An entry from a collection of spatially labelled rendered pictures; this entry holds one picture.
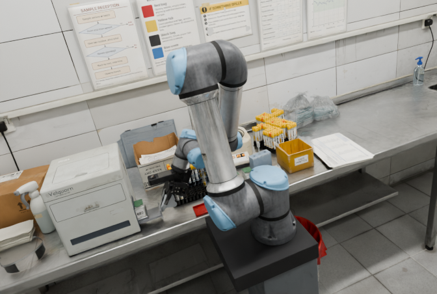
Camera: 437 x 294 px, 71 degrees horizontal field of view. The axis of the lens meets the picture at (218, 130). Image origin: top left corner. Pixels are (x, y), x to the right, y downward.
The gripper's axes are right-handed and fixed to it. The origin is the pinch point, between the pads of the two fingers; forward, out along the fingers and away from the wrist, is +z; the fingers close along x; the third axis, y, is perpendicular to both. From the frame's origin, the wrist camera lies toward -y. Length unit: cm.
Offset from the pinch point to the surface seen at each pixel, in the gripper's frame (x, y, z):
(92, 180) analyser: -4.4, -29.3, -10.4
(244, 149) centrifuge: 22, 41, -26
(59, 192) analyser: -4.5, -39.0, -4.2
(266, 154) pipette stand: 7, 44, -31
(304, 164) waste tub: -1, 60, -32
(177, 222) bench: -6.7, 6.4, 1.8
